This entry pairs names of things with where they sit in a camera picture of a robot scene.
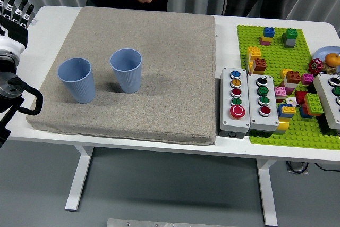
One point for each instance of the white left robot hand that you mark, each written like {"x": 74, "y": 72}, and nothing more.
{"x": 13, "y": 35}

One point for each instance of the blue ribbed plastic cup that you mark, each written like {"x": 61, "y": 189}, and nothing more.
{"x": 75, "y": 88}
{"x": 127, "y": 76}

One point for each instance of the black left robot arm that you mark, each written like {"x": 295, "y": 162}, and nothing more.
{"x": 8, "y": 86}

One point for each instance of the grey-brown fabric mat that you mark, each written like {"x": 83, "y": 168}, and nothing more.
{"x": 159, "y": 78}

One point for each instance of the blue toy brick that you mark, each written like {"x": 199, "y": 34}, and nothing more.
{"x": 269, "y": 32}
{"x": 305, "y": 112}
{"x": 282, "y": 114}

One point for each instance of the pink toy brick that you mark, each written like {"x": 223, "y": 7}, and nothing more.
{"x": 280, "y": 92}
{"x": 265, "y": 43}

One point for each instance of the brown toy brick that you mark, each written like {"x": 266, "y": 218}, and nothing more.
{"x": 260, "y": 64}
{"x": 293, "y": 76}

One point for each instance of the green studded baseplate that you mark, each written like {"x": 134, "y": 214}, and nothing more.
{"x": 279, "y": 57}

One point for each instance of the grey toy brick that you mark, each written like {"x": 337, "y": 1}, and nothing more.
{"x": 290, "y": 43}

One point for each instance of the white table leg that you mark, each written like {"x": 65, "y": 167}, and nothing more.
{"x": 78, "y": 179}
{"x": 268, "y": 192}

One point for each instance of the five-button grey control box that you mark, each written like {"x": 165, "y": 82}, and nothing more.
{"x": 235, "y": 120}

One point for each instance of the white toy brick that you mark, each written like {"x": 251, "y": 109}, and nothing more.
{"x": 289, "y": 84}

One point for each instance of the four-button grey control box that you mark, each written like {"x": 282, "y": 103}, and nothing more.
{"x": 263, "y": 120}

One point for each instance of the magenta toy brick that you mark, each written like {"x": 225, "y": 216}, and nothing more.
{"x": 307, "y": 78}

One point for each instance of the red valve handwheel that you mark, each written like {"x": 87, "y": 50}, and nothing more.
{"x": 315, "y": 66}

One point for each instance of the light blue plate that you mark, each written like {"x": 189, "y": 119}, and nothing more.
{"x": 322, "y": 51}

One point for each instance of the red toy brick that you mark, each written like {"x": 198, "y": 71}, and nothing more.
{"x": 300, "y": 97}

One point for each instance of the clear yellow toy brick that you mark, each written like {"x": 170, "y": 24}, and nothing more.
{"x": 282, "y": 125}

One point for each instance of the orange fruit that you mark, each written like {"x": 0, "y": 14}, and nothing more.
{"x": 332, "y": 59}

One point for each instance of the large green toy brick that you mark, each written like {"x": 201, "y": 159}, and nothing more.
{"x": 314, "y": 102}

